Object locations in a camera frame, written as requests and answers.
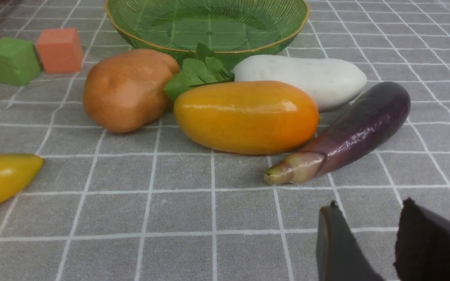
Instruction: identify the brown toy potato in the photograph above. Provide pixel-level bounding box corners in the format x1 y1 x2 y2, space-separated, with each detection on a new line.
82 49 180 133

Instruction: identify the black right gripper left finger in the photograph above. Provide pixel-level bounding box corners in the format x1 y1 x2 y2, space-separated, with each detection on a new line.
316 201 384 281

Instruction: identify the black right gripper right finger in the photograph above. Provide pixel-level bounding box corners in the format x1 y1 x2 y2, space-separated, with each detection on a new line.
394 198 450 281

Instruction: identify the grey checkered tablecloth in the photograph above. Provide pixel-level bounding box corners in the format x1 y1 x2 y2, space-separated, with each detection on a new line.
0 0 450 281

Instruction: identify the orange yellow toy mango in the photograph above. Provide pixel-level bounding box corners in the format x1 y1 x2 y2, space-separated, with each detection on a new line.
173 81 320 155

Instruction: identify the green foam cube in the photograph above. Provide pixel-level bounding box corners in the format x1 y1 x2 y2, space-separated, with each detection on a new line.
0 37 42 87

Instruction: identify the green glass leaf plate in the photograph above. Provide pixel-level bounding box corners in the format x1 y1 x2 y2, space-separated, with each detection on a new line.
105 0 311 68

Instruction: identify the white toy radish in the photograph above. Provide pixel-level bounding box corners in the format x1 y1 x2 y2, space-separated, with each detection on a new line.
164 43 368 112

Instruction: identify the purple toy eggplant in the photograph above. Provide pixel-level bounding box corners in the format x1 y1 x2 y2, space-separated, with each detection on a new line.
264 82 411 185

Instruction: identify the orange foam cube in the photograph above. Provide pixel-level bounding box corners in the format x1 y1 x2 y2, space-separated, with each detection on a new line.
36 27 84 74

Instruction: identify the yellow toy banana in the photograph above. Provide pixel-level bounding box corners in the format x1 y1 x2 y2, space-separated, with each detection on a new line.
0 153 45 204

